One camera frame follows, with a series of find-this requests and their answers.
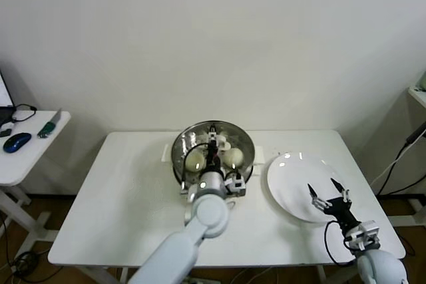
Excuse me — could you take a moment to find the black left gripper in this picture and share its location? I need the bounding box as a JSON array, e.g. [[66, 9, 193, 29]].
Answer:
[[205, 124, 222, 174]]

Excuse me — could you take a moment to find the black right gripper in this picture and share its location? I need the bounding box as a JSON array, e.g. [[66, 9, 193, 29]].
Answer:
[[306, 178, 362, 231]]

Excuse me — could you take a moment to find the white steamed baozi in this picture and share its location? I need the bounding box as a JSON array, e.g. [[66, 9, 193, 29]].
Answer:
[[222, 147, 244, 168], [185, 151, 206, 172]]

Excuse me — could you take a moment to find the steel steamer basket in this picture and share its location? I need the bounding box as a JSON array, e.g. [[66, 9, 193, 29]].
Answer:
[[162, 120, 266, 195]]

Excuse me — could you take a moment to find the white round plate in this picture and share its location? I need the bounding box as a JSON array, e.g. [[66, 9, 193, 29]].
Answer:
[[267, 152, 349, 224]]

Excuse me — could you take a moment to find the white side table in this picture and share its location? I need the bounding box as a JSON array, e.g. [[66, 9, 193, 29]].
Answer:
[[0, 110, 73, 243]]

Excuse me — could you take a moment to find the blue computer mouse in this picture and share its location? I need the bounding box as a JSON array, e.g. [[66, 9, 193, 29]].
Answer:
[[3, 132, 33, 152]]

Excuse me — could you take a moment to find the small black adapter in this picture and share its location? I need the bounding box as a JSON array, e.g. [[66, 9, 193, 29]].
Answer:
[[0, 121, 17, 138]]

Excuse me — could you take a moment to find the black laptop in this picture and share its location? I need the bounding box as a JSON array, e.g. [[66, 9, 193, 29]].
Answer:
[[0, 66, 17, 125]]

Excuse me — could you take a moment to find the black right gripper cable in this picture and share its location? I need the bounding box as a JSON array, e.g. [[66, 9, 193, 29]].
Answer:
[[324, 220, 355, 267]]

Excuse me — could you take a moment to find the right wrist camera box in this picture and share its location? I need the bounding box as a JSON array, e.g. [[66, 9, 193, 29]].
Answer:
[[344, 219, 380, 251]]

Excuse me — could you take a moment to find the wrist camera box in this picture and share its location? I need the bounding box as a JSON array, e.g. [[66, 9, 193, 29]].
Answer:
[[344, 219, 380, 251], [224, 172, 248, 198]]

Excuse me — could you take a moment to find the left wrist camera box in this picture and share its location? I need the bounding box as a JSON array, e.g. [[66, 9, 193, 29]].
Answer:
[[224, 172, 248, 198]]

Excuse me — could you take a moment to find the white wall cable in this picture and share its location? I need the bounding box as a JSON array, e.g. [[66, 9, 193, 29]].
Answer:
[[371, 156, 411, 187]]

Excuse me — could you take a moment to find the black cable with plug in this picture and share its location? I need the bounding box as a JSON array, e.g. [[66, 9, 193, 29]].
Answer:
[[377, 129, 426, 197]]

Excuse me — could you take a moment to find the green handled knife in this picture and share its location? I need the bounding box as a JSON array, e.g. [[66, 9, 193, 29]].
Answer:
[[37, 108, 63, 139]]

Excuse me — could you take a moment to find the black looped cable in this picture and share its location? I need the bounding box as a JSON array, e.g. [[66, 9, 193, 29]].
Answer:
[[12, 103, 38, 122]]

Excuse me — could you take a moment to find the black floor cable bundle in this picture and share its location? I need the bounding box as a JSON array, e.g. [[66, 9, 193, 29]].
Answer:
[[0, 212, 51, 283]]

